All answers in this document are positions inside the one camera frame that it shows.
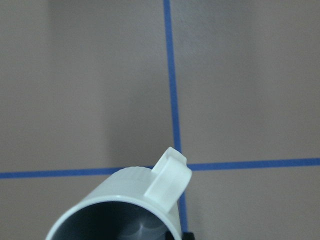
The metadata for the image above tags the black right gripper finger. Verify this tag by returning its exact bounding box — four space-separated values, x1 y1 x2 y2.
165 231 195 240

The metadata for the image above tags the white mug grey inside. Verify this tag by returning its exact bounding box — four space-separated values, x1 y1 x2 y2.
46 147 192 240

